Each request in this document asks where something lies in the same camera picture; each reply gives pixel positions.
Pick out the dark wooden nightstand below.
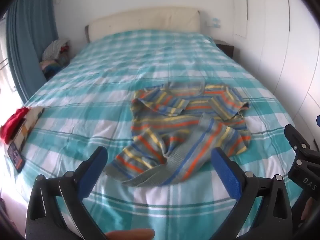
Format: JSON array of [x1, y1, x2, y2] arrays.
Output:
[[215, 40, 240, 60]]

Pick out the pile of clothes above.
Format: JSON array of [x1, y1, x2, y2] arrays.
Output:
[[39, 38, 72, 80]]

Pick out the striped knit sweater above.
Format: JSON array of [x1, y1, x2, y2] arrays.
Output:
[[104, 81, 252, 187]]

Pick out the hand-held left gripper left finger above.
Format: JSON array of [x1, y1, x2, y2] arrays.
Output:
[[26, 146, 108, 240]]

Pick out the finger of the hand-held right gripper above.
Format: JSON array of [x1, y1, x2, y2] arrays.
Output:
[[284, 124, 320, 157]]

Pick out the cream padded headboard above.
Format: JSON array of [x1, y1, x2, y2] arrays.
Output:
[[84, 6, 207, 43]]

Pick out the dark smartphone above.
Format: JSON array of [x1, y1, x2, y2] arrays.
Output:
[[7, 141, 26, 173]]

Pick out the person's right hand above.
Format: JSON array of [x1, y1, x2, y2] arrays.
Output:
[[301, 197, 313, 221]]

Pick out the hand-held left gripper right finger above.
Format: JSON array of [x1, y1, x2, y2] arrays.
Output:
[[211, 147, 293, 240]]

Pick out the white wardrobe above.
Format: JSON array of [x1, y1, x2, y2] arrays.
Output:
[[230, 0, 320, 145]]

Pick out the red cloth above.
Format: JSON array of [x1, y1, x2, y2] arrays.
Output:
[[0, 107, 30, 140]]

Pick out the blue curtain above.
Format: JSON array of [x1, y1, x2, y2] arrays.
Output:
[[5, 0, 59, 103]]

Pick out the person's left hand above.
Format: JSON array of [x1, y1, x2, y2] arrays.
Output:
[[104, 228, 156, 240]]

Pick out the bed with teal checked sheet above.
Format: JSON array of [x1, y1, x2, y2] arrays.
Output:
[[12, 29, 310, 240]]

